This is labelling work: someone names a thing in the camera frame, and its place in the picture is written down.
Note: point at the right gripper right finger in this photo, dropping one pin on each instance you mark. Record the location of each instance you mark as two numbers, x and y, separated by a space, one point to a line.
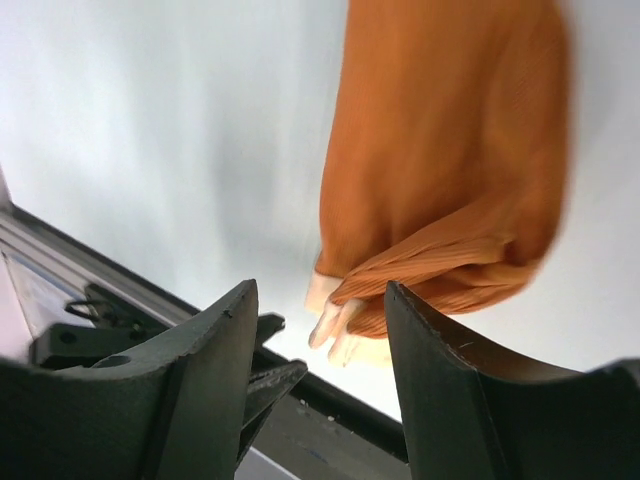
474 409

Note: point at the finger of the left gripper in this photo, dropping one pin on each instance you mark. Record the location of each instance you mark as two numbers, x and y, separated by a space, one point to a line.
265 390

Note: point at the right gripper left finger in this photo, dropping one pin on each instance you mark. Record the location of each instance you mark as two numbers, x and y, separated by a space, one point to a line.
169 408

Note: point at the orange brown underwear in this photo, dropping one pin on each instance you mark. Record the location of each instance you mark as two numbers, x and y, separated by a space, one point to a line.
446 165

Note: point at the aluminium front rail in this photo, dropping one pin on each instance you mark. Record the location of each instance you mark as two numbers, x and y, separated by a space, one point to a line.
61 258

